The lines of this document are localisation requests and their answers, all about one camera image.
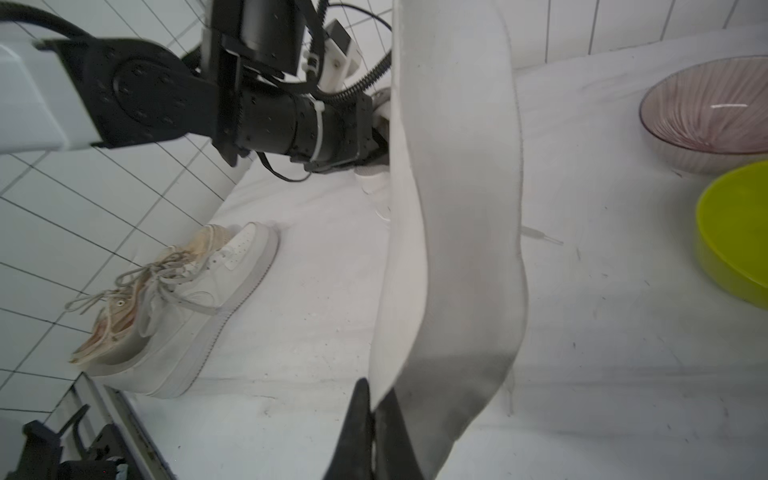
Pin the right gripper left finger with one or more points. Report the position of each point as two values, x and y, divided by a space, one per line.
352 458

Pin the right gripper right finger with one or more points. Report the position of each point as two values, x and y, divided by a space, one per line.
394 457

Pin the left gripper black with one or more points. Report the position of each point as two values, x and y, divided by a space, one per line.
284 104

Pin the white shoe insole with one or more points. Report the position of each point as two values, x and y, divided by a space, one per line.
453 308

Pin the white sneaker with laces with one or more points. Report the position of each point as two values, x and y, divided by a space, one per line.
375 174

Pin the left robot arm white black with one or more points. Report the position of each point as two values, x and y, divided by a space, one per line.
73 90

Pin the lime green plastic bowl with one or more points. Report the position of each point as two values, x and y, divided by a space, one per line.
730 244

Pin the pink marbled bowl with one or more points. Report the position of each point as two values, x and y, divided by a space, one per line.
709 118

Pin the aluminium rail frame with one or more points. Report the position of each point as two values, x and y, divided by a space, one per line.
100 422

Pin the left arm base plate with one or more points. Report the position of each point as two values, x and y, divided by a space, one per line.
41 457

